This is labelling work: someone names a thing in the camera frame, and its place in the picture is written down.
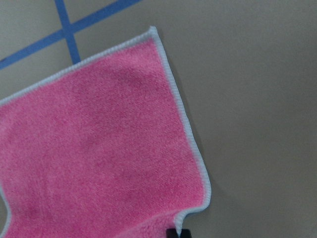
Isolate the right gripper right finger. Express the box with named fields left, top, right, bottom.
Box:
left=179, top=229, right=191, bottom=238

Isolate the pink and grey towel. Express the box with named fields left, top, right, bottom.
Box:
left=0, top=26, right=211, bottom=238

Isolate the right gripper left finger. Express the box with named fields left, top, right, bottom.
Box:
left=166, top=229, right=178, bottom=238

